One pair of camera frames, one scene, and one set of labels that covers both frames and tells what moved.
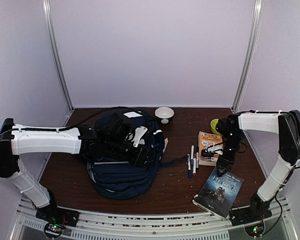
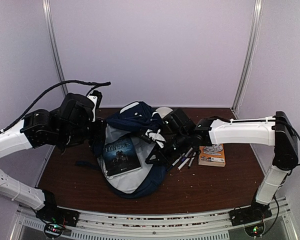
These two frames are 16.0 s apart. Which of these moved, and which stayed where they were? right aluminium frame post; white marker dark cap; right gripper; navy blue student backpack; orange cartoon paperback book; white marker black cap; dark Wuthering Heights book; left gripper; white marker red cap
Moved: left gripper; right gripper; white marker dark cap; dark Wuthering Heights book; white marker black cap; white marker red cap; navy blue student backpack
Stayed: orange cartoon paperback book; right aluminium frame post
